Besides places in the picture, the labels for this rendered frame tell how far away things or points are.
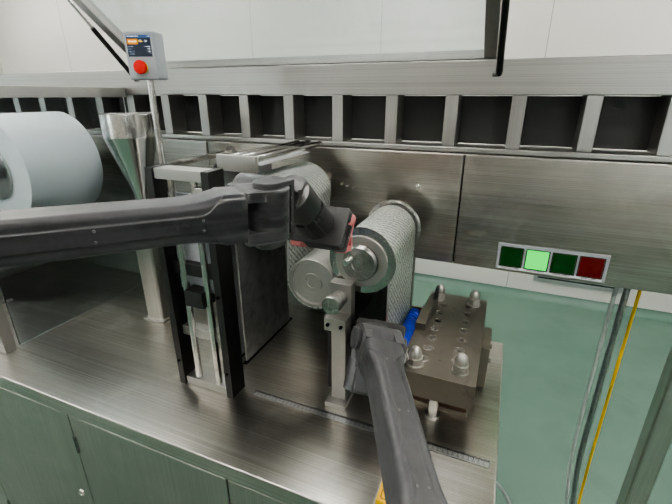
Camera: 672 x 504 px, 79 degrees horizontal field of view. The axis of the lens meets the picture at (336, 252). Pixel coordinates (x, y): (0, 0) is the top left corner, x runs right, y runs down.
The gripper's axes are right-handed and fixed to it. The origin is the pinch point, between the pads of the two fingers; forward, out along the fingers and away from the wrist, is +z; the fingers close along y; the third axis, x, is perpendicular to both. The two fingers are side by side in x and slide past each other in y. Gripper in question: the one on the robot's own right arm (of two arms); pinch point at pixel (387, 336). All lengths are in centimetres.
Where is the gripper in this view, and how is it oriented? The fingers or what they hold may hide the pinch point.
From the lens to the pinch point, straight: 95.0
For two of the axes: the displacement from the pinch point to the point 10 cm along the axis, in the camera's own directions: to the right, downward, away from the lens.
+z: 3.3, 1.8, 9.3
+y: 9.2, 1.4, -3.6
